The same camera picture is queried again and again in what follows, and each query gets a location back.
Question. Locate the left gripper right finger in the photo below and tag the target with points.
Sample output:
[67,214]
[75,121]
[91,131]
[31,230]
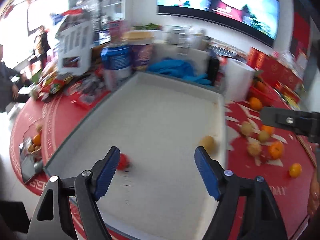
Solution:
[261,219]

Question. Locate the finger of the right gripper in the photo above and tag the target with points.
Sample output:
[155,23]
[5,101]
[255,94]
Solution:
[298,122]

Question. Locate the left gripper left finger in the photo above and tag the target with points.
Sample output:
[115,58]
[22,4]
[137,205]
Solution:
[52,218]

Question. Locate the yellow-green round fruit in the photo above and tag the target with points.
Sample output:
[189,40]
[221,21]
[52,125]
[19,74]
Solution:
[263,136]
[208,143]

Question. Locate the large orange mandarin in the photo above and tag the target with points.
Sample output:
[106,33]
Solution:
[276,150]

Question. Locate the red cherry tomato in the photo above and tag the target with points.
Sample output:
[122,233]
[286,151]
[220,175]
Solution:
[124,162]
[264,157]

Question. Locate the beige dried fruit ball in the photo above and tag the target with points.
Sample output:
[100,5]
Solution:
[246,129]
[254,149]

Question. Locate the small orange mandarin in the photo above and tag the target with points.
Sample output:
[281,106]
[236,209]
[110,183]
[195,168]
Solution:
[295,170]

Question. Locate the glass bowl of fruits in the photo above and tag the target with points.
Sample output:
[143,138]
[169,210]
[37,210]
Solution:
[32,142]

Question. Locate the orange beside red basket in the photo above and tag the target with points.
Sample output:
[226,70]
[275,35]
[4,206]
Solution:
[255,104]

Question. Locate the red fruit basket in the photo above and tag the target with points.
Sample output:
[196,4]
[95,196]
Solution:
[262,91]

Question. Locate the black smartphone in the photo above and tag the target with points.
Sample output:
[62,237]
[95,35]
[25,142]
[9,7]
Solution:
[27,164]

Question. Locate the red gift box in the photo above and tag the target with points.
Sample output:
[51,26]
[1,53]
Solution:
[272,71]

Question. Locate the white shallow box tray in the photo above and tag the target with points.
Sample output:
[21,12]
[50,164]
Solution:
[158,123]

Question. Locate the white paper towel roll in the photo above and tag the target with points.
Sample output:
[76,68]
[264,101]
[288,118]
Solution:
[239,78]

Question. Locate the black device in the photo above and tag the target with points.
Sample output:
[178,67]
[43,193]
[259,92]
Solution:
[213,66]

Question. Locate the blue cloth gloves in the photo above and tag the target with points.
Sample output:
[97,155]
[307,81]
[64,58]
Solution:
[180,69]

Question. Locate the white cardboard box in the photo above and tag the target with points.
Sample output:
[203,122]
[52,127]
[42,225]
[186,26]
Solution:
[197,58]

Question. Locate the clear candy packet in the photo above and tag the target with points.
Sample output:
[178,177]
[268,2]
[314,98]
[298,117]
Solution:
[88,91]

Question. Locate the red snack packet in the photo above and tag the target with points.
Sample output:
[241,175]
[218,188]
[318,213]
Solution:
[51,80]

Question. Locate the seated man in black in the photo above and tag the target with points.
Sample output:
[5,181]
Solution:
[11,82]

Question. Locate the blue drink can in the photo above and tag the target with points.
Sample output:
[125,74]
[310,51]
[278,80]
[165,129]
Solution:
[117,65]

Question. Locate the purple milk tea cup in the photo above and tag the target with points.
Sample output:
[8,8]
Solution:
[141,43]

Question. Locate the green potted plant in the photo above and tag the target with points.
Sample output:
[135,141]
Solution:
[150,26]

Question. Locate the pink drink carton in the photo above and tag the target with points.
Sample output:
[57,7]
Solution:
[117,29]

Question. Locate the wall television screen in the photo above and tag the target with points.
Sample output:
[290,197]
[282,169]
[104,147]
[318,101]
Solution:
[255,18]

